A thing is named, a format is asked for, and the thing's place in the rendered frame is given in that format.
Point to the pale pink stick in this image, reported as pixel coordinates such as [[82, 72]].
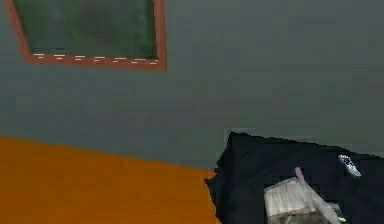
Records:
[[301, 178]]

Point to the brown framed window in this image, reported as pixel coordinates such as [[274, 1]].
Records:
[[90, 30]]

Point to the grey remote control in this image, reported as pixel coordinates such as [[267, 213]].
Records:
[[349, 164]]

